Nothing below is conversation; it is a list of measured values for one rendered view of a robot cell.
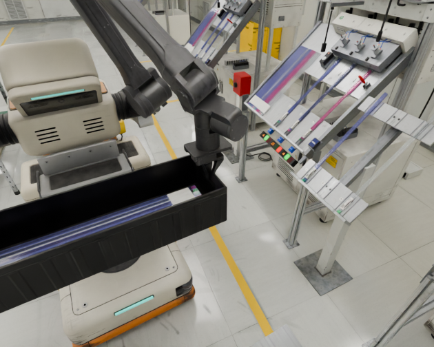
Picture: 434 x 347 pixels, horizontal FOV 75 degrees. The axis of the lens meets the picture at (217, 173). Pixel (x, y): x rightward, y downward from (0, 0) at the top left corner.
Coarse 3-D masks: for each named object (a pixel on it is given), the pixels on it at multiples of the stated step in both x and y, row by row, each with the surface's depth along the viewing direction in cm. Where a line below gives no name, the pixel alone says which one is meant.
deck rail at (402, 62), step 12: (408, 60) 137; (396, 72) 139; (384, 84) 140; (372, 96) 142; (336, 120) 145; (348, 120) 145; (324, 132) 146; (336, 132) 147; (324, 144) 149; (312, 156) 151
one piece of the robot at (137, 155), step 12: (120, 132) 138; (120, 144) 140; (132, 144) 140; (132, 156) 131; (144, 156) 132; (24, 168) 124; (36, 168) 124; (24, 180) 118; (36, 180) 118; (24, 192) 113; (36, 192) 115
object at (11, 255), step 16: (176, 192) 75; (192, 192) 75; (128, 208) 70; (144, 208) 70; (160, 208) 70; (80, 224) 66; (96, 224) 66; (112, 224) 66; (32, 240) 62; (48, 240) 62; (64, 240) 62; (0, 256) 59; (16, 256) 59
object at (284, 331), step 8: (280, 328) 73; (288, 328) 73; (272, 336) 71; (280, 336) 71; (288, 336) 71; (256, 344) 70; (264, 344) 70; (272, 344) 70; (280, 344) 70; (288, 344) 70; (296, 344) 70
